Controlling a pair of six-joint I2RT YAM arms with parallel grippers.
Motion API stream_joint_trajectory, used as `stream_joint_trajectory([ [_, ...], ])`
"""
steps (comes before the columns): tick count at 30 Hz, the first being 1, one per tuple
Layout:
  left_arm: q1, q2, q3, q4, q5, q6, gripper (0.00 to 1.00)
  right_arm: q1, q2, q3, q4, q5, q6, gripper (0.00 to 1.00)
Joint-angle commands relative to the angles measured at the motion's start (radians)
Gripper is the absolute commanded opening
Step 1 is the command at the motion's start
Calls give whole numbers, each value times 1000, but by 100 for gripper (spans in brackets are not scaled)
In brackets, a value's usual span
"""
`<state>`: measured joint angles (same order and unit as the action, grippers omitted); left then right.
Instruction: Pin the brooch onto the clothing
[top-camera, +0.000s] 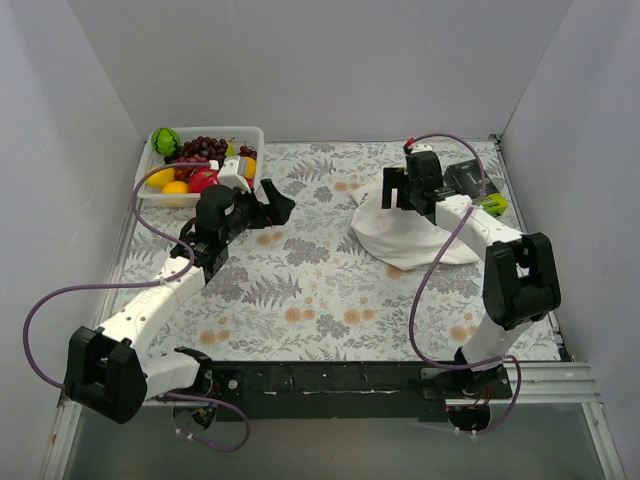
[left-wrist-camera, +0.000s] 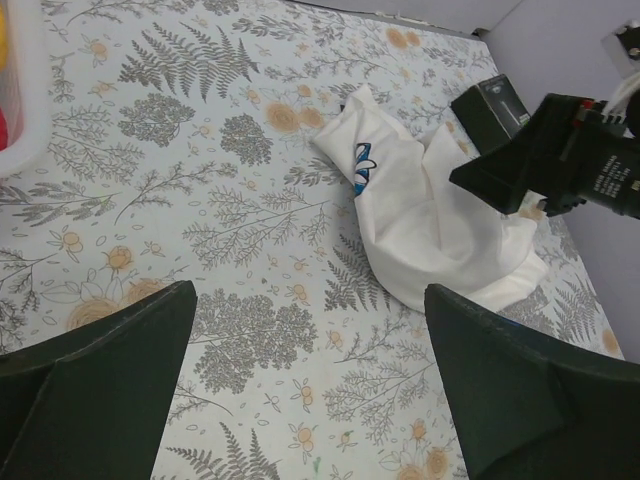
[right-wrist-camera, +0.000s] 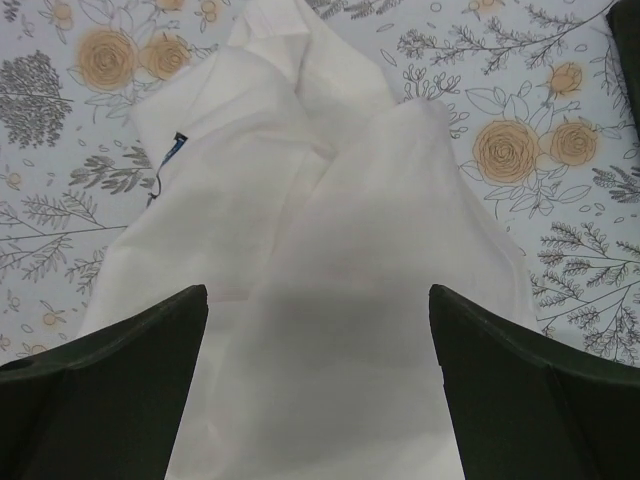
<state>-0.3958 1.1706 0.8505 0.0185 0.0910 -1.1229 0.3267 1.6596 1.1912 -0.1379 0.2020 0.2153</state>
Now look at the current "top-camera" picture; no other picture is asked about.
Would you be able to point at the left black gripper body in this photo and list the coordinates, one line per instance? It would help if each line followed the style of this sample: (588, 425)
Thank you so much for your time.
(258, 208)

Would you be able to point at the toy watermelon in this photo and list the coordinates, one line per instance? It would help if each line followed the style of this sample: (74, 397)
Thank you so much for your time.
(165, 141)

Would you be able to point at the floral table mat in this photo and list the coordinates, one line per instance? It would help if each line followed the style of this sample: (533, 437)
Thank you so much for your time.
(309, 291)

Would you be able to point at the aluminium frame rail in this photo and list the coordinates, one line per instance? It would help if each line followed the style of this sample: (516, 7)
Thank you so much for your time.
(555, 409)

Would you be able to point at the red grape bunch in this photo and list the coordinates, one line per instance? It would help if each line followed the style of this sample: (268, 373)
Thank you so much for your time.
(184, 167)

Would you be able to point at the yellow toy lemon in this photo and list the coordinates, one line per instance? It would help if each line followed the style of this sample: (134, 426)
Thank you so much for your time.
(247, 167)
(175, 188)
(161, 178)

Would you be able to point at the yellow toy lemon front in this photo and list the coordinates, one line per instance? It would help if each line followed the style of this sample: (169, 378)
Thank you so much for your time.
(175, 188)

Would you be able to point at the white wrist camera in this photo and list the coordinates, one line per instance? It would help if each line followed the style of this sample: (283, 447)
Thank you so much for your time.
(229, 175)
(413, 146)

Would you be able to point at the yellow toy lemon left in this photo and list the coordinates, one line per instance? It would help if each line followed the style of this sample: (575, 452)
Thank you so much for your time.
(161, 178)

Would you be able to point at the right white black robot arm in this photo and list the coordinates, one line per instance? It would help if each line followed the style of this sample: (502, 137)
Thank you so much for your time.
(520, 283)

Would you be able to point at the black green product box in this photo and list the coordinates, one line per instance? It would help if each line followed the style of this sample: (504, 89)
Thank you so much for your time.
(466, 179)

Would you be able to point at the white t-shirt with flower print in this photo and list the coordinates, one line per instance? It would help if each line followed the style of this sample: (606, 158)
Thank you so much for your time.
(402, 239)

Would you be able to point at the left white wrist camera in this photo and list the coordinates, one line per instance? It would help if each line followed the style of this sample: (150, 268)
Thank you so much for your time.
(229, 175)

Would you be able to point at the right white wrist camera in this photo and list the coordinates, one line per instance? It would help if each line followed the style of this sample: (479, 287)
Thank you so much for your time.
(413, 146)

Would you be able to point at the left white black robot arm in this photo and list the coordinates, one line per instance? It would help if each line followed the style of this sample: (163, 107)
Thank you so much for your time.
(109, 369)

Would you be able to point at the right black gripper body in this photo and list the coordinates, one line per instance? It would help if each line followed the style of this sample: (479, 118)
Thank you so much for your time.
(400, 189)

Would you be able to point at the dark purple grape bunch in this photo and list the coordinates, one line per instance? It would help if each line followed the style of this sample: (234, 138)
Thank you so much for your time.
(210, 148)

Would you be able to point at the white plastic fruit basket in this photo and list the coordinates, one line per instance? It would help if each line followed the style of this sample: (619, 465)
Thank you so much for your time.
(239, 135)

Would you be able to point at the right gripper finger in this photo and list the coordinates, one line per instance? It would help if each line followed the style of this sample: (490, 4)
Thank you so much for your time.
(391, 183)
(404, 200)

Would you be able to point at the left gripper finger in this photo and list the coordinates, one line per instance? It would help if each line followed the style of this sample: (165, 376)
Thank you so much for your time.
(279, 210)
(271, 192)

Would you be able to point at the yellow toy lemon right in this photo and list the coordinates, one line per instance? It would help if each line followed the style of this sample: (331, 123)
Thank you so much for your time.
(247, 167)

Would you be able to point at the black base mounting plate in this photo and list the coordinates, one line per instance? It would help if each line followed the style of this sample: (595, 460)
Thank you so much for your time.
(345, 390)

